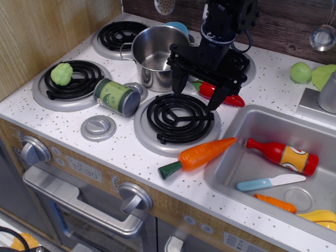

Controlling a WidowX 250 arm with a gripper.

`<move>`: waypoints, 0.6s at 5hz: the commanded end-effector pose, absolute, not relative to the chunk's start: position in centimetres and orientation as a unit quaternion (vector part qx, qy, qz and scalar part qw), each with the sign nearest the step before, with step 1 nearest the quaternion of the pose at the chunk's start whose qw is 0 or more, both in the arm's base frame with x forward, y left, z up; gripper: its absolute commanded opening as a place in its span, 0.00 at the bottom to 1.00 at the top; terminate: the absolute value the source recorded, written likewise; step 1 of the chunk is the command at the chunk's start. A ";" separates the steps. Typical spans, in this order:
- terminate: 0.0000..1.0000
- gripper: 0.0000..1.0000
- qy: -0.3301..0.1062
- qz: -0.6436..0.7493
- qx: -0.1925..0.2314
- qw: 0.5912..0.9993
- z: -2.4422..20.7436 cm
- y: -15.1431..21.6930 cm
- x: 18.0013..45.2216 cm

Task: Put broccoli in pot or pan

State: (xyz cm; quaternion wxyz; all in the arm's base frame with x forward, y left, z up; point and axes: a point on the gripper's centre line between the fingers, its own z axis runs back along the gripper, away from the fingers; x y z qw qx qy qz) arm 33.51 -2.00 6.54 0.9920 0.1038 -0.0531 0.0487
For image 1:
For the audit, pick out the silver stove top knob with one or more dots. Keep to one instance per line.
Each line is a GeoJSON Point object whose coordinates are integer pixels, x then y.
{"type": "Point", "coordinates": [98, 128]}

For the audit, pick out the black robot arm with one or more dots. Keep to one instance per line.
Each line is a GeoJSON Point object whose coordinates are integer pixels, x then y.
{"type": "Point", "coordinates": [227, 19]}

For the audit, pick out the hanging silver ladle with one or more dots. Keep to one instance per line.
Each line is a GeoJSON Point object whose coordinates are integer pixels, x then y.
{"type": "Point", "coordinates": [322, 38]}

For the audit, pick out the stainless steel pot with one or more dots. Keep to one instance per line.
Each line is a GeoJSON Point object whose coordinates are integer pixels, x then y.
{"type": "Point", "coordinates": [150, 51]}

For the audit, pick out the yellow toy banana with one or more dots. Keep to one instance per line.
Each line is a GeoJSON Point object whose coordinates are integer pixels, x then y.
{"type": "Point", "coordinates": [325, 218]}

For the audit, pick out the hanging silver skimmer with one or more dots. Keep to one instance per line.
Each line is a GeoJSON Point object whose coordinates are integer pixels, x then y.
{"type": "Point", "coordinates": [164, 7]}

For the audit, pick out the green toy broccoli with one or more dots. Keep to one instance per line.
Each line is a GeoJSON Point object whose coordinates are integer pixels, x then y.
{"type": "Point", "coordinates": [62, 74]}

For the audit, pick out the red toy chili pepper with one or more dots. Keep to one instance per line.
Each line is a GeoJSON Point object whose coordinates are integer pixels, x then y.
{"type": "Point", "coordinates": [206, 90]}

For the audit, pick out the black burner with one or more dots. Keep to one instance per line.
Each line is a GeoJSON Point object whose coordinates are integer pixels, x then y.
{"type": "Point", "coordinates": [168, 124]}
{"type": "Point", "coordinates": [77, 94]}
{"type": "Point", "coordinates": [235, 71]}
{"type": "Point", "coordinates": [116, 37]}

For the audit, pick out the left silver oven knob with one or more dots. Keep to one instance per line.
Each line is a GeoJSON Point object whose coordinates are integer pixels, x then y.
{"type": "Point", "coordinates": [34, 151]}

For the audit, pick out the oven clock display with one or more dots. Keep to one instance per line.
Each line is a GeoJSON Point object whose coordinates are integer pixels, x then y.
{"type": "Point", "coordinates": [84, 169]}

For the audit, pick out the front right black burner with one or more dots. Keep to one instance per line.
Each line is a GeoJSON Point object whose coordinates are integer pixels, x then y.
{"type": "Point", "coordinates": [168, 124]}

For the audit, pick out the orange toy carrot slice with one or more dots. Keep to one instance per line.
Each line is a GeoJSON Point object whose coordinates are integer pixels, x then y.
{"type": "Point", "coordinates": [276, 202]}

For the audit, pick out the blue toy bowl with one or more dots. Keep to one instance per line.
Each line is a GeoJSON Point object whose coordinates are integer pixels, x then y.
{"type": "Point", "coordinates": [179, 26]}

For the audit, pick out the back left black burner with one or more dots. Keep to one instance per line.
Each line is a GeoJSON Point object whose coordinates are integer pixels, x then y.
{"type": "Point", "coordinates": [116, 37]}

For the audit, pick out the back right black burner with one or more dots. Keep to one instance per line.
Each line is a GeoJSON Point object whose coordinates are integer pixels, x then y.
{"type": "Point", "coordinates": [235, 71]}

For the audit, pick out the right silver oven knob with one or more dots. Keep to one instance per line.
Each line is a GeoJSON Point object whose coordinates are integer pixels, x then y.
{"type": "Point", "coordinates": [134, 197]}

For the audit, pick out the front left black burner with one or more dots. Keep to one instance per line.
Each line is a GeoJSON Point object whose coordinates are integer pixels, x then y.
{"type": "Point", "coordinates": [77, 94]}

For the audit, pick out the blue handled toy knife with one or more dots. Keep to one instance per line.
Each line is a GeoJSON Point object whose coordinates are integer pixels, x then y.
{"type": "Point", "coordinates": [264, 183]}

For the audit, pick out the silver toy sink basin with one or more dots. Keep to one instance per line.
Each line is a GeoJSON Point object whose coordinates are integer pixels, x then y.
{"type": "Point", "coordinates": [239, 164]}

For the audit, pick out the red toy ketchup bottle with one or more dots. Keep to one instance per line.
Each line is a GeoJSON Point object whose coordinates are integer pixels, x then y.
{"type": "Point", "coordinates": [286, 156]}

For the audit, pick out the silver oven door handle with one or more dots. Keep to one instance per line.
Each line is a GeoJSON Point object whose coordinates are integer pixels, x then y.
{"type": "Point", "coordinates": [67, 195]}

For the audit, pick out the silver oven knob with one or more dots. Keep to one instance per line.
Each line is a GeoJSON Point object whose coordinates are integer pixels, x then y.
{"type": "Point", "coordinates": [134, 197]}
{"type": "Point", "coordinates": [34, 151]}

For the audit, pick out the silver toy faucet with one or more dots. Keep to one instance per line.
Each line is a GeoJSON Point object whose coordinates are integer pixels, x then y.
{"type": "Point", "coordinates": [319, 106]}

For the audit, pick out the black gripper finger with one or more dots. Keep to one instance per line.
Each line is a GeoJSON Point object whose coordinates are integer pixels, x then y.
{"type": "Point", "coordinates": [179, 79]}
{"type": "Point", "coordinates": [221, 95]}

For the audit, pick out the green toy food can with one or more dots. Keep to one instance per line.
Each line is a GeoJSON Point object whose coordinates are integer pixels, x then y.
{"type": "Point", "coordinates": [116, 97]}

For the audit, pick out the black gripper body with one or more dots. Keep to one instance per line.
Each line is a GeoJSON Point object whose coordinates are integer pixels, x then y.
{"type": "Point", "coordinates": [195, 58]}

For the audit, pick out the green toy apple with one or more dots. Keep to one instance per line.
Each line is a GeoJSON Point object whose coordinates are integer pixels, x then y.
{"type": "Point", "coordinates": [300, 72]}

